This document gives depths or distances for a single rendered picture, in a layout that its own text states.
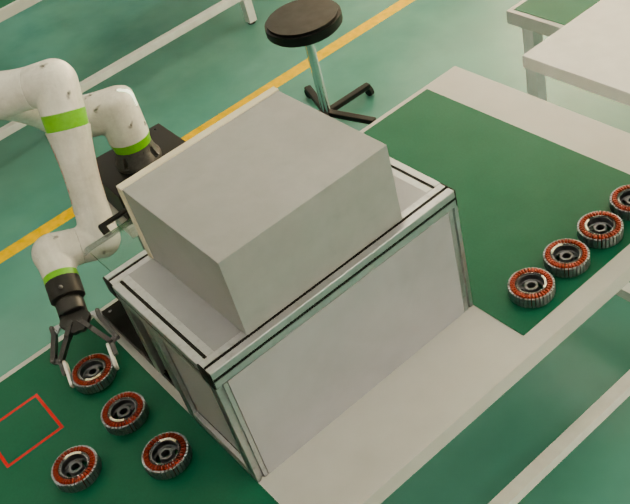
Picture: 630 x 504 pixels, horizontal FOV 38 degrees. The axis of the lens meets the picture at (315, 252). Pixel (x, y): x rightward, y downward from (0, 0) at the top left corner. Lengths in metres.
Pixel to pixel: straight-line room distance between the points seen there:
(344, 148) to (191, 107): 2.96
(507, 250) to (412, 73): 2.28
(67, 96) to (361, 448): 1.15
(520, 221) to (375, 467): 0.82
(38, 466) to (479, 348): 1.08
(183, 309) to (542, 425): 1.40
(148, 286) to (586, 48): 1.15
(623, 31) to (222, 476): 1.38
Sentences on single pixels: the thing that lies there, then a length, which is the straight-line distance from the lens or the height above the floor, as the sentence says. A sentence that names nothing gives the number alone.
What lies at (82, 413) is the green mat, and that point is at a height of 0.75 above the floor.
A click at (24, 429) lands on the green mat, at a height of 0.75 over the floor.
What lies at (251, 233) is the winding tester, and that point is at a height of 1.32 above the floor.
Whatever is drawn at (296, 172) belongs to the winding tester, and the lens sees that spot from 1.86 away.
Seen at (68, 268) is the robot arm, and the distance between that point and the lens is 2.49.
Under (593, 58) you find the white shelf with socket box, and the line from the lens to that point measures 2.25.
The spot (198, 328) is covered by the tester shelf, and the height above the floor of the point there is 1.11.
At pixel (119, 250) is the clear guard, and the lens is 2.26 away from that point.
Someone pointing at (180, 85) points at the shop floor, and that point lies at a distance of 5.04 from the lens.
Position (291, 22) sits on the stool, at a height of 0.56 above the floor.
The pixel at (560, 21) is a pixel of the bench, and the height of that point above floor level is 0.75.
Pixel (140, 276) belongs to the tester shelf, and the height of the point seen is 1.11.
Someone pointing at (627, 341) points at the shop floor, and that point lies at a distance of 3.20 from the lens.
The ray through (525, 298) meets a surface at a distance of 2.25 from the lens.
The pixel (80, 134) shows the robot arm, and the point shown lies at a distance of 2.48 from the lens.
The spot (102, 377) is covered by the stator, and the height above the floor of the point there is 0.79.
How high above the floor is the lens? 2.41
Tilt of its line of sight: 41 degrees down
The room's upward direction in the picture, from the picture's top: 17 degrees counter-clockwise
